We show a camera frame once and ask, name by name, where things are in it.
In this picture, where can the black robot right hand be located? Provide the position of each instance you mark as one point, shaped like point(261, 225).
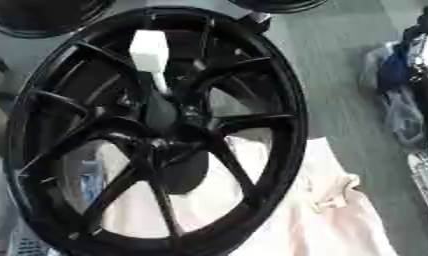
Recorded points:
point(426, 26)

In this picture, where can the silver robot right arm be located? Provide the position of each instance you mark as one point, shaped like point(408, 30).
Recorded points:
point(398, 70)

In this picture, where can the black round wheel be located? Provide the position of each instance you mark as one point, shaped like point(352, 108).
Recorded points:
point(276, 4)
point(42, 16)

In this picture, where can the black spoked wheel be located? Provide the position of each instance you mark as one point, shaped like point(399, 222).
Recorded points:
point(252, 119)

